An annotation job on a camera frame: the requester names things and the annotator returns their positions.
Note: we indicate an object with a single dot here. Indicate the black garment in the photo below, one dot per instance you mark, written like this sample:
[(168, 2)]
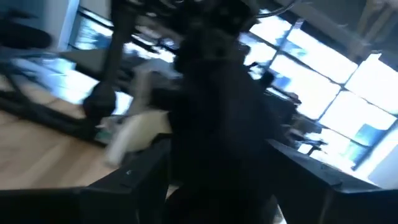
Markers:
[(217, 124)]

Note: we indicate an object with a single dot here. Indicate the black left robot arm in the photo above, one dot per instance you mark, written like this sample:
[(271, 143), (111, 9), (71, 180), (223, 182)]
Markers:
[(120, 46)]

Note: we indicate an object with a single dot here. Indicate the large paned window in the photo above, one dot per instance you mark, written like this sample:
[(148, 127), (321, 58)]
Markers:
[(311, 77)]

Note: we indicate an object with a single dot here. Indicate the white garment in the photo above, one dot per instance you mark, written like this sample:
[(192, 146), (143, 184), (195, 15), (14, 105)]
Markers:
[(140, 130)]

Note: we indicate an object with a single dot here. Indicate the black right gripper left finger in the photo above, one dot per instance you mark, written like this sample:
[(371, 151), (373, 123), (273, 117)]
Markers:
[(124, 199)]

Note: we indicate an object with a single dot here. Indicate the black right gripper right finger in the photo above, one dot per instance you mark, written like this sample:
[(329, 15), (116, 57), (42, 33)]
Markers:
[(326, 202)]

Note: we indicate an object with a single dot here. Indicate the black aluminium table frame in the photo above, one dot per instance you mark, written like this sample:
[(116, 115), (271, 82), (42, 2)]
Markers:
[(46, 116)]

